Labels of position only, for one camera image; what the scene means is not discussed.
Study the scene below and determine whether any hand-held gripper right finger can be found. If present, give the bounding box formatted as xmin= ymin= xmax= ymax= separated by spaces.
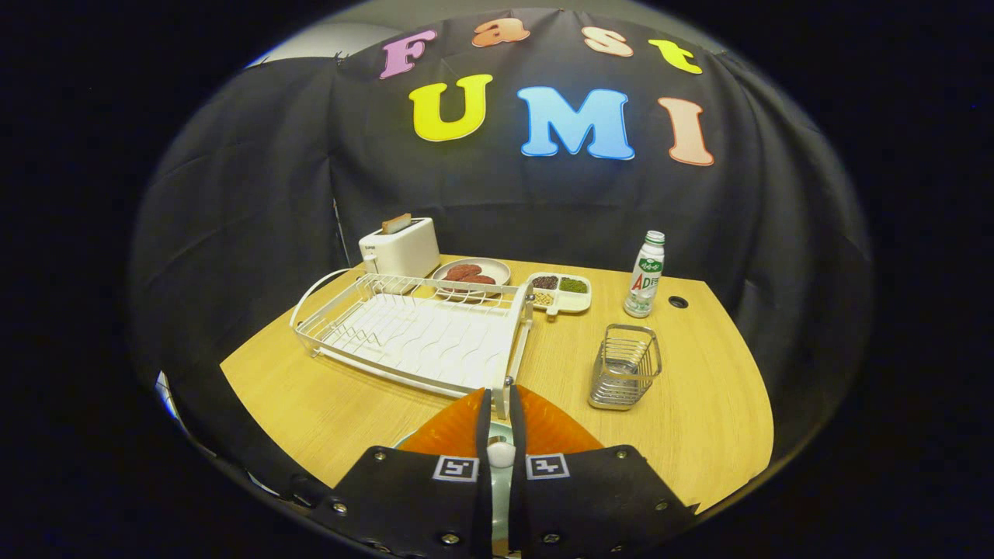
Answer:
xmin=509 ymin=386 xmax=696 ymax=559

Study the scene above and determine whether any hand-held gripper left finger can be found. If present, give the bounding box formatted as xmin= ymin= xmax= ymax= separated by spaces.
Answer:
xmin=311 ymin=388 xmax=494 ymax=559

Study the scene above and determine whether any pale green plate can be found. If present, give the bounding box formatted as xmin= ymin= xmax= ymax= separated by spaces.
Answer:
xmin=391 ymin=419 xmax=517 ymax=556

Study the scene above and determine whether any white wire dish rack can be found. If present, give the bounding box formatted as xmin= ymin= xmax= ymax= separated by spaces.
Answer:
xmin=289 ymin=268 xmax=537 ymax=420

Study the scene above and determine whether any metal wire basket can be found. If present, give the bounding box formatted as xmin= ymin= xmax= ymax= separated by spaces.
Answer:
xmin=588 ymin=323 xmax=663 ymax=411

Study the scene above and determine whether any beige plate with patties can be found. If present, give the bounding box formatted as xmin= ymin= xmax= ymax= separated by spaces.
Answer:
xmin=431 ymin=257 xmax=513 ymax=300

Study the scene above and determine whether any white sectioned tray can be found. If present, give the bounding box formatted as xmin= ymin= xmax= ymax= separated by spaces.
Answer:
xmin=525 ymin=272 xmax=593 ymax=319

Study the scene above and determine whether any white toaster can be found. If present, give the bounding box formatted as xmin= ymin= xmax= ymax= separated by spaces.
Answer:
xmin=358 ymin=216 xmax=441 ymax=280

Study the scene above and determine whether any white drink bottle green label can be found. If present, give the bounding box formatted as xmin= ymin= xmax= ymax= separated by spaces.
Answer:
xmin=624 ymin=230 xmax=666 ymax=319

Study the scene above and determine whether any black backdrop cloth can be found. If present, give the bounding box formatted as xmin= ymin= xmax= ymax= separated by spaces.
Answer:
xmin=128 ymin=8 xmax=874 ymax=505

